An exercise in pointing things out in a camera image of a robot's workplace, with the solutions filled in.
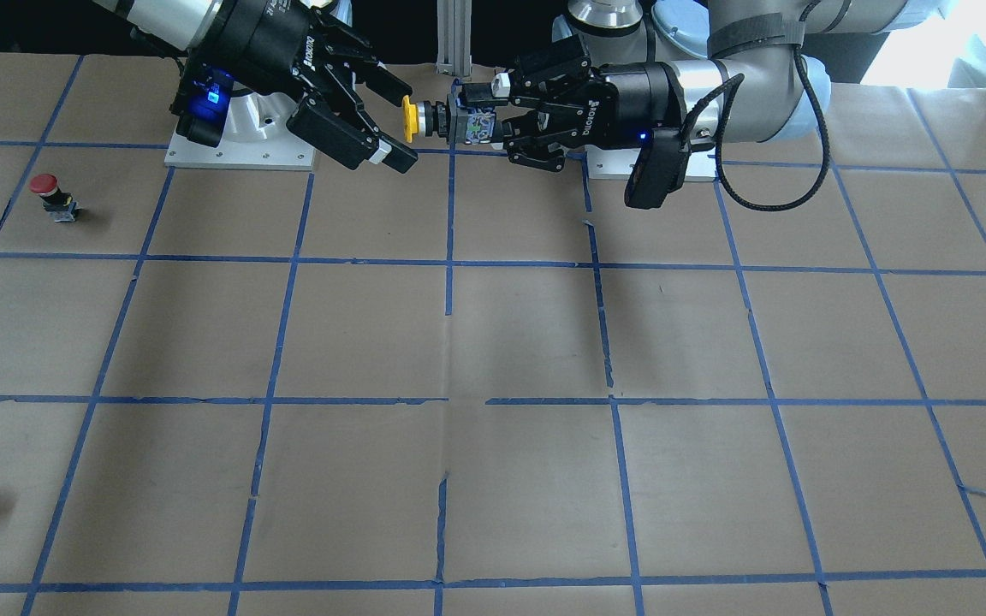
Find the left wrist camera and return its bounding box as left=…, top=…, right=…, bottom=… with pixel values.
left=625, top=127, right=692, bottom=210

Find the yellow push button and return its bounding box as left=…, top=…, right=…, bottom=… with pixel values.
left=401, top=83, right=509, bottom=148

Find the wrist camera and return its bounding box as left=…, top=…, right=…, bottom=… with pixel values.
left=169, top=68, right=235, bottom=148
left=625, top=127, right=692, bottom=210

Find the red push button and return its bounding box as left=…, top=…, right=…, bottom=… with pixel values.
left=28, top=173, right=78, bottom=223

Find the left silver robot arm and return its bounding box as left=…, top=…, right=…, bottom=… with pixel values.
left=422, top=1, right=936, bottom=171

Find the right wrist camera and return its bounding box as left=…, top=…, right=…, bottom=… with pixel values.
left=169, top=68, right=235, bottom=148

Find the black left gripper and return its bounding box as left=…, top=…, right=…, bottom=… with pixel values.
left=463, top=36, right=687, bottom=173

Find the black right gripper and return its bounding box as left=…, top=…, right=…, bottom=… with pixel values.
left=211, top=1, right=419, bottom=173

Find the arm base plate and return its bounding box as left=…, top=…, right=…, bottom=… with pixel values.
left=164, top=92, right=318, bottom=171
left=580, top=141, right=725, bottom=183

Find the aluminium frame post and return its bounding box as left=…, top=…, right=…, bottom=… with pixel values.
left=435, top=0, right=473, bottom=82

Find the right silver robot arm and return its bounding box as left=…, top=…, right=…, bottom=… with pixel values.
left=102, top=1, right=418, bottom=173

